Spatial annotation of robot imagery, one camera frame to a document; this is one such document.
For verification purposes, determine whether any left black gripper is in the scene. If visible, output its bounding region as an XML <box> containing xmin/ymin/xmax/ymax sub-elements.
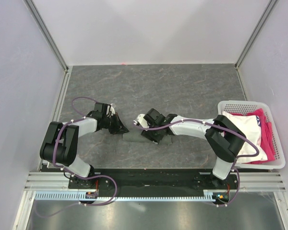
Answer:
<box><xmin>102</xmin><ymin>113</ymin><xmax>128</xmax><ymax>135</ymax></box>

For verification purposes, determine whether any grey cloth napkin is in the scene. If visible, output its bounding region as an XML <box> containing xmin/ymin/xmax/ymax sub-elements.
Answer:
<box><xmin>122</xmin><ymin>132</ymin><xmax>172</xmax><ymax>145</ymax></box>

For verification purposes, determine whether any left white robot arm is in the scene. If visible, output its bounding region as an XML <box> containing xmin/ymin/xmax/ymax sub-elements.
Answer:
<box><xmin>39</xmin><ymin>103</ymin><xmax>129</xmax><ymax>188</ymax></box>

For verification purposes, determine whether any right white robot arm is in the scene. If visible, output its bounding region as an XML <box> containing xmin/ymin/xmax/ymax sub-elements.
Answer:
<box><xmin>134</xmin><ymin>108</ymin><xmax>246</xmax><ymax>189</ymax></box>

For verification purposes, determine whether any white plastic basket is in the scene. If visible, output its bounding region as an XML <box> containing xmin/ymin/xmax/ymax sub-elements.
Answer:
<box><xmin>217</xmin><ymin>100</ymin><xmax>286</xmax><ymax>170</ymax></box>

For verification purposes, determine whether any white cloth in basket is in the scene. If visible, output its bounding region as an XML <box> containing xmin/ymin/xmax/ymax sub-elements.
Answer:
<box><xmin>222</xmin><ymin>111</ymin><xmax>269</xmax><ymax>164</ymax></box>

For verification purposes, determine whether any pink cloth in basket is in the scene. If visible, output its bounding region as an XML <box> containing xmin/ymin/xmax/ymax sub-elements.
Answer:
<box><xmin>223</xmin><ymin>109</ymin><xmax>275</xmax><ymax>164</ymax></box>

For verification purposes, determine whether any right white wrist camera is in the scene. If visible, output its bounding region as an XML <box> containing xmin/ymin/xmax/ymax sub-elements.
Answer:
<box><xmin>133</xmin><ymin>114</ymin><xmax>149</xmax><ymax>128</ymax></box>

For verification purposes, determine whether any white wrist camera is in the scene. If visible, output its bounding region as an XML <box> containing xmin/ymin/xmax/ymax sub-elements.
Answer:
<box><xmin>133</xmin><ymin>114</ymin><xmax>149</xmax><ymax>128</ymax></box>
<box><xmin>107</xmin><ymin>103</ymin><xmax>116</xmax><ymax>117</ymax></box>

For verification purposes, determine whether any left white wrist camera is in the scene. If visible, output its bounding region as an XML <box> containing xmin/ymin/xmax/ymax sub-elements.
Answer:
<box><xmin>107</xmin><ymin>103</ymin><xmax>116</xmax><ymax>117</ymax></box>

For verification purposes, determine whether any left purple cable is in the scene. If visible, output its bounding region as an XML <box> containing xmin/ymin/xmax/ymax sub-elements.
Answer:
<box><xmin>35</xmin><ymin>97</ymin><xmax>118</xmax><ymax>218</ymax></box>

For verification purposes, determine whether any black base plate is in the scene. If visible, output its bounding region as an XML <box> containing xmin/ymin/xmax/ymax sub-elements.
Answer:
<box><xmin>68</xmin><ymin>168</ymin><xmax>238</xmax><ymax>192</ymax></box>

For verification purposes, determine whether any slotted cable duct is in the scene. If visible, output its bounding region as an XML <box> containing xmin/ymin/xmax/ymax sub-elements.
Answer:
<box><xmin>35</xmin><ymin>191</ymin><xmax>225</xmax><ymax>202</ymax></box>

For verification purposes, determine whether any left aluminium frame post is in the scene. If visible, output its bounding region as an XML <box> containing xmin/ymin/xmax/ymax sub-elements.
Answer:
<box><xmin>24</xmin><ymin>0</ymin><xmax>69</xmax><ymax>72</ymax></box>

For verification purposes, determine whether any aluminium frame post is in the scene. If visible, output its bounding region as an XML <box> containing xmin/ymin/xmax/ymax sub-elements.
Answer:
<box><xmin>24</xmin><ymin>0</ymin><xmax>69</xmax><ymax>72</ymax></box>
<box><xmin>234</xmin><ymin>0</ymin><xmax>278</xmax><ymax>70</ymax></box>

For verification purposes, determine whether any right aluminium frame post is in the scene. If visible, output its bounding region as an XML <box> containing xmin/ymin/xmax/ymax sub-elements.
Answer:
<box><xmin>234</xmin><ymin>0</ymin><xmax>278</xmax><ymax>70</ymax></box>

